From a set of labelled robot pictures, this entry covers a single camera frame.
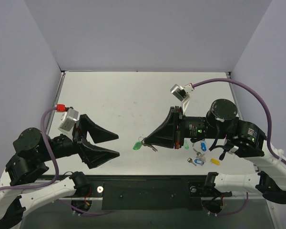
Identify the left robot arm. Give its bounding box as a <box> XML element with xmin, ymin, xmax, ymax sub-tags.
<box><xmin>0</xmin><ymin>113</ymin><xmax>120</xmax><ymax>229</ymax></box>

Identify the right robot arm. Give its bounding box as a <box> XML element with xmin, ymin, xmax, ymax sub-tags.
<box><xmin>143</xmin><ymin>99</ymin><xmax>286</xmax><ymax>204</ymax></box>

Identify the silver key cluster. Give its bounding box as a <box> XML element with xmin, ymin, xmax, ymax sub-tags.
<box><xmin>193</xmin><ymin>148</ymin><xmax>205</xmax><ymax>160</ymax></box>

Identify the blue tag key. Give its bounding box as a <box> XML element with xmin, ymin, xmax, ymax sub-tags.
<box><xmin>187</xmin><ymin>157</ymin><xmax>205</xmax><ymax>166</ymax></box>

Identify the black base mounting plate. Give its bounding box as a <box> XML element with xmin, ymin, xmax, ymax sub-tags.
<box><xmin>87</xmin><ymin>175</ymin><xmax>232</xmax><ymax>210</ymax></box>

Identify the yellow key tag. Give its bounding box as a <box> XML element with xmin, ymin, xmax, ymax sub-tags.
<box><xmin>210</xmin><ymin>158</ymin><xmax>220</xmax><ymax>165</ymax></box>

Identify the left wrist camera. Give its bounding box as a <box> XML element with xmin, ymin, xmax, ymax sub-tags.
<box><xmin>58</xmin><ymin>107</ymin><xmax>79</xmax><ymax>140</ymax></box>

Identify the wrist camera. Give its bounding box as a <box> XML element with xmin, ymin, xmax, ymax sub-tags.
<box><xmin>58</xmin><ymin>107</ymin><xmax>79</xmax><ymax>140</ymax></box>
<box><xmin>170</xmin><ymin>83</ymin><xmax>194</xmax><ymax>113</ymax></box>

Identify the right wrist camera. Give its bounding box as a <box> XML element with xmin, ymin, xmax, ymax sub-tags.
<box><xmin>170</xmin><ymin>83</ymin><xmax>194</xmax><ymax>113</ymax></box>

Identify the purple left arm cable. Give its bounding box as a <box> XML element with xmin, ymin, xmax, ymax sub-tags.
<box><xmin>0</xmin><ymin>106</ymin><xmax>70</xmax><ymax>196</ymax></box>

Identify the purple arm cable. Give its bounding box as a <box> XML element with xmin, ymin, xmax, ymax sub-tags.
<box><xmin>188</xmin><ymin>78</ymin><xmax>286</xmax><ymax>170</ymax></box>
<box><xmin>0</xmin><ymin>106</ymin><xmax>70</xmax><ymax>196</ymax></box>

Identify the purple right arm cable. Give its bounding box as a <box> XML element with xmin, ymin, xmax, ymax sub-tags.
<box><xmin>188</xmin><ymin>78</ymin><xmax>286</xmax><ymax>170</ymax></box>

